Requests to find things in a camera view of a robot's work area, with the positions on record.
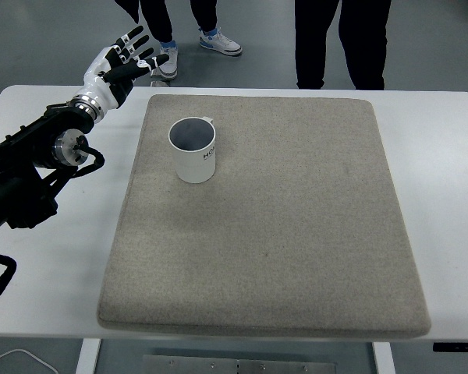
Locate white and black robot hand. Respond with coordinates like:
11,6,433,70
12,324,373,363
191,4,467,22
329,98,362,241
74,26,171,118

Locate white ribbed cup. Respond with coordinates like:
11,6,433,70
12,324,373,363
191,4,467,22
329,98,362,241
168,115,218,185

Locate person with white sneakers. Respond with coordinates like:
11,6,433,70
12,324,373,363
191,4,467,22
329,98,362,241
115,0,243,81

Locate beige fabric mat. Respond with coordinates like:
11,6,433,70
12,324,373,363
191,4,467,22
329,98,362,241
96,93,432,338

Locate person in black trousers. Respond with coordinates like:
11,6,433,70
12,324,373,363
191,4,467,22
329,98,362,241
294,0,393,91

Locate white table leg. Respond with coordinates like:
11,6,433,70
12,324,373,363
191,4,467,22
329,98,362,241
74,338,102,374
371,341,397,374

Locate black table control panel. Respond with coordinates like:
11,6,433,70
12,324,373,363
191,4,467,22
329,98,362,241
432,341,468,354

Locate white cable on floor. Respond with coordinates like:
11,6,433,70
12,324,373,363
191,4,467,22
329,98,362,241
0,348,58,374

